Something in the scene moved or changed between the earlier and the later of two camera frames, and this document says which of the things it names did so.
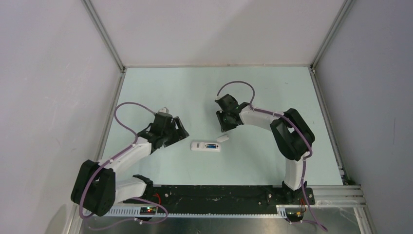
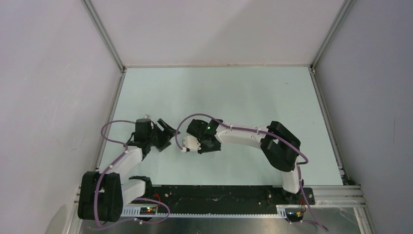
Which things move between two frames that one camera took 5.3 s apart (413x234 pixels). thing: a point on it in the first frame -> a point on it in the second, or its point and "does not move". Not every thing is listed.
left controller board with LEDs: [147, 210] does not move
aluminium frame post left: [103, 34] does not move
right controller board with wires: [295, 214] does not move
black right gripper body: [226, 123] -> [206, 147]
